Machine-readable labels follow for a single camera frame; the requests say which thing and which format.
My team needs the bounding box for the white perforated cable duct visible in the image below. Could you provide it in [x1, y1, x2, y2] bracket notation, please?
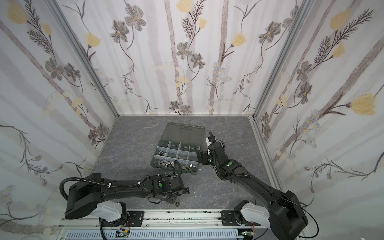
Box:
[63, 229, 244, 240]

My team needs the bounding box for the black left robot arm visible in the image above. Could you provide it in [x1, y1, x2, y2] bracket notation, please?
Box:
[59, 172, 190, 227]

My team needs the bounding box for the aluminium corner post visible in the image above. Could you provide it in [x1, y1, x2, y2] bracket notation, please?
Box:
[252, 0, 313, 118]
[45, 0, 120, 118]

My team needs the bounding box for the left aluminium corner post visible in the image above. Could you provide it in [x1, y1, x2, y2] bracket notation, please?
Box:
[45, 0, 120, 118]

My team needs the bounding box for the green plastic organizer box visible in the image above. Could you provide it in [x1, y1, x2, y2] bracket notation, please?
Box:
[151, 122, 206, 175]

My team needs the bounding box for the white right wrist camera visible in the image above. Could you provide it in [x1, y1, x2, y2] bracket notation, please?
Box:
[206, 137, 211, 153]

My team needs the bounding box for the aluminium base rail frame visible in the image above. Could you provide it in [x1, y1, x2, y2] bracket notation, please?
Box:
[53, 209, 277, 240]

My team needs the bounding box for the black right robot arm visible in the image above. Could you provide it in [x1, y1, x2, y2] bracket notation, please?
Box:
[197, 135, 310, 240]

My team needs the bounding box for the right aluminium corner post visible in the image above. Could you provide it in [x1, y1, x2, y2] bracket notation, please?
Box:
[252, 0, 313, 118]

